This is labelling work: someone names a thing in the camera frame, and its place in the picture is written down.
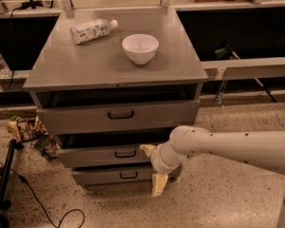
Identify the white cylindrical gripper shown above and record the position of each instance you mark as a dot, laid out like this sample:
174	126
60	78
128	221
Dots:
157	161

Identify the grey drawer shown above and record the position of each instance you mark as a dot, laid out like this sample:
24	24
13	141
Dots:
114	175
117	117
101	156

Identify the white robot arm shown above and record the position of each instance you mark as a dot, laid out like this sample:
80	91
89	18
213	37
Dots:
263	149

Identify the grey bottom drawer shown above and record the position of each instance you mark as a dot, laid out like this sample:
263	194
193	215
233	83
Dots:
114	175

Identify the grey top drawer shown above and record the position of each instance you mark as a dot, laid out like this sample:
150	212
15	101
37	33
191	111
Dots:
117	117

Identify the grey drawer cabinet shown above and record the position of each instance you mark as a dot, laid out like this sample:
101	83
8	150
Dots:
99	73

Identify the green snack bag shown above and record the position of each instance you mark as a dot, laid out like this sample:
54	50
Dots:
47	147

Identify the white ceramic bowl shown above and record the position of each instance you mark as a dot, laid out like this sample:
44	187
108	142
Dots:
140	48

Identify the brown snack bag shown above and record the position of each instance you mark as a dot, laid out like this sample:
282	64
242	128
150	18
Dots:
25	130

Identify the white labelled plastic bottle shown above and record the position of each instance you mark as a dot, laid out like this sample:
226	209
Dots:
92	30

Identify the black stand leg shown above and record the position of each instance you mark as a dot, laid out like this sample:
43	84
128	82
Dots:
4	176

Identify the clear water bottle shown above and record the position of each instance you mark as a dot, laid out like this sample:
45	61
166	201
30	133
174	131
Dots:
4	68

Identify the green handled tool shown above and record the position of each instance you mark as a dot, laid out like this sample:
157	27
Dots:
227	50

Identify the grey metal rail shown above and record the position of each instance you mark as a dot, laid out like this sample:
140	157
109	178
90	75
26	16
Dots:
245	68

